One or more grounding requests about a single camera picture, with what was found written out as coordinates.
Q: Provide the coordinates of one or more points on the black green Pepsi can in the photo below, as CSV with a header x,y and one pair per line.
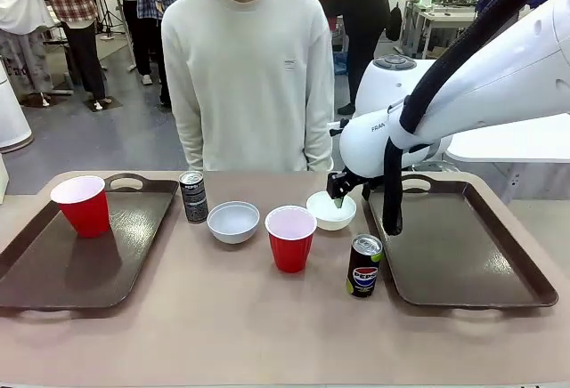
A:
x,y
364,272

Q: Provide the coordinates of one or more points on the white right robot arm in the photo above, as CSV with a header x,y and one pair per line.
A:
x,y
490,76

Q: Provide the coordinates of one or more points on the brown plastic serving tray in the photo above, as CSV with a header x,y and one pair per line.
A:
x,y
75,254
454,250

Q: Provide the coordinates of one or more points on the white plastic bowl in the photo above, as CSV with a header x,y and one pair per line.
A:
x,y
331,216

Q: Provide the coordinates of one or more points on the person's left forearm cream sleeve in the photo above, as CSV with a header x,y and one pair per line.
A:
x,y
318,139

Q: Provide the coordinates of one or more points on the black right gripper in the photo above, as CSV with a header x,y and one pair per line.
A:
x,y
355,180

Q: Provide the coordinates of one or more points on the bystander in white top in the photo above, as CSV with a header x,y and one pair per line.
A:
x,y
20,14

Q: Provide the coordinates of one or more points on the grey-white plastic bowl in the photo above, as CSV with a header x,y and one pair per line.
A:
x,y
233,225

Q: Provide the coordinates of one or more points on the bystander in red plaid shirt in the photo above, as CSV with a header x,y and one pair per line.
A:
x,y
73,1

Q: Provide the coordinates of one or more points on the person's right forearm cream sleeve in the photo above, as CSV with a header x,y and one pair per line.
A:
x,y
189,139

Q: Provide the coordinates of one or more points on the black silver Pepsi can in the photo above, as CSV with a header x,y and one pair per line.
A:
x,y
194,201

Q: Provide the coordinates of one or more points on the blue box on floor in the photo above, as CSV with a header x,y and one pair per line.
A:
x,y
341,62

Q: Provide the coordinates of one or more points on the white side table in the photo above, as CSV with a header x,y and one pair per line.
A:
x,y
512,143

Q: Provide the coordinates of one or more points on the black tripod stand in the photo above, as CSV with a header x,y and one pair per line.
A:
x,y
108,16

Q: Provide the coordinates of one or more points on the red plastic party cup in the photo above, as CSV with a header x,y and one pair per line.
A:
x,y
290,245
84,210

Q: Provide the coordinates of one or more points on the person in cream sweater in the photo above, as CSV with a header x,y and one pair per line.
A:
x,y
245,76

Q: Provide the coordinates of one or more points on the black hanging bag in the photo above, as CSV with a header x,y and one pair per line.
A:
x,y
394,23

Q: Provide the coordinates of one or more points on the bystander in black trousers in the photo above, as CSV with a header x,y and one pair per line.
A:
x,y
360,14

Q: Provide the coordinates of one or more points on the bystander in blue plaid shirt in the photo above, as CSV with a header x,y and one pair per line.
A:
x,y
153,5

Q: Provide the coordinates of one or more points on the grey background workbench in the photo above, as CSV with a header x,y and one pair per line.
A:
x,y
438,18

